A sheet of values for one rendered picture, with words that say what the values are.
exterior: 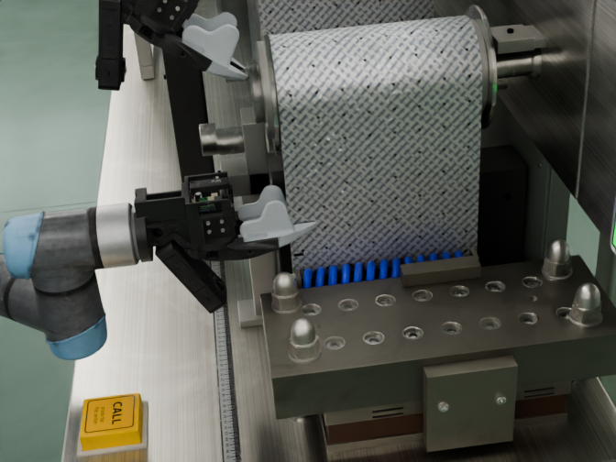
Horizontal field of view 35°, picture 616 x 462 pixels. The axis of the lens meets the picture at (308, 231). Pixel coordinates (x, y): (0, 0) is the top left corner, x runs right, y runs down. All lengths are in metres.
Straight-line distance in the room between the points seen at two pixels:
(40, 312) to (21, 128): 3.15
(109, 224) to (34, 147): 3.02
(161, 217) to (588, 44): 0.51
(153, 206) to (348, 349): 0.28
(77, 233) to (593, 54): 0.60
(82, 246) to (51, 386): 1.66
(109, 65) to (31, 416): 1.69
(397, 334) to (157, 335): 0.39
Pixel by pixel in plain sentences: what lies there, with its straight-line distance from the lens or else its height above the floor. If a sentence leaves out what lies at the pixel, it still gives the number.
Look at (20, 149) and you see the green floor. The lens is 4.14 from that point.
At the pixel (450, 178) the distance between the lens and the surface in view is 1.17.
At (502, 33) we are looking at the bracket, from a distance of 1.19.
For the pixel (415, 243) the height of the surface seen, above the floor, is 1.05.
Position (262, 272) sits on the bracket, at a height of 0.98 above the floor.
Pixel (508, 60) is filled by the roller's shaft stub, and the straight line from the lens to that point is 1.19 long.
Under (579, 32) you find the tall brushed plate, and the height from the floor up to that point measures 1.33.
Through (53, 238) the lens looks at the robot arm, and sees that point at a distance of 1.14.
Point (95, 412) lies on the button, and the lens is 1.21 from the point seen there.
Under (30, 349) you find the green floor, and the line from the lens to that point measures 2.93.
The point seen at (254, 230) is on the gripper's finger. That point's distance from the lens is 1.14.
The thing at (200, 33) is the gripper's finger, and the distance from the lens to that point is 1.10.
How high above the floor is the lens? 1.70
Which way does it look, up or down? 31 degrees down
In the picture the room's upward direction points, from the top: 4 degrees counter-clockwise
